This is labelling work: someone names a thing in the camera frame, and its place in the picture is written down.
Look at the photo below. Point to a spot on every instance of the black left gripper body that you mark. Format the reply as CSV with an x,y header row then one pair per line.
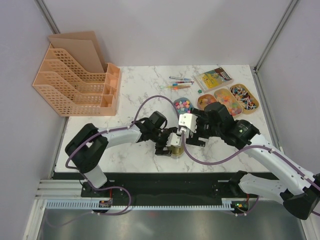
x,y
162,141

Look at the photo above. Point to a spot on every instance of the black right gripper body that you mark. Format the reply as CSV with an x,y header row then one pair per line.
x,y
193,138

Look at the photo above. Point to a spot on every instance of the gold jar lid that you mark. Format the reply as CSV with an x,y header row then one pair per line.
x,y
176,151

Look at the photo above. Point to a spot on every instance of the clear glass jar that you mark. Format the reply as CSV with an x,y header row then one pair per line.
x,y
174,157

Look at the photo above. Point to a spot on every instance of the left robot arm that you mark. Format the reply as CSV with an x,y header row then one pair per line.
x,y
87,147

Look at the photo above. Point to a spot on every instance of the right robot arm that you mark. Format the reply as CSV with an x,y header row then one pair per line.
x,y
296,188

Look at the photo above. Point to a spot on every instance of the blue tray of solid candies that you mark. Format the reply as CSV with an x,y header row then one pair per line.
x,y
183,105

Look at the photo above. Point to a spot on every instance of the peach tray of popsicle candies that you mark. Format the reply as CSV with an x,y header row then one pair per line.
x,y
205,100

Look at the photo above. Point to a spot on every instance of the beige tray of star gummies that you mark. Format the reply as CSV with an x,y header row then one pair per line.
x,y
225,97

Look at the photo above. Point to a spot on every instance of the orange pen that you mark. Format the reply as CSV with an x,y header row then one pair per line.
x,y
177,87

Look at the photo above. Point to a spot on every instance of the tan tray of lollipops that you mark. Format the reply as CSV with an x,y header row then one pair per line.
x,y
245,98

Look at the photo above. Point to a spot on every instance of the peach desk organizer rack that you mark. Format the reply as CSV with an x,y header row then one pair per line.
x,y
75,79

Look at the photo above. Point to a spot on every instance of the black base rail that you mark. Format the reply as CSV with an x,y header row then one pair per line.
x,y
168,188

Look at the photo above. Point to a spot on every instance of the white slotted cable duct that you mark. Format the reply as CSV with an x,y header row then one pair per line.
x,y
97,205

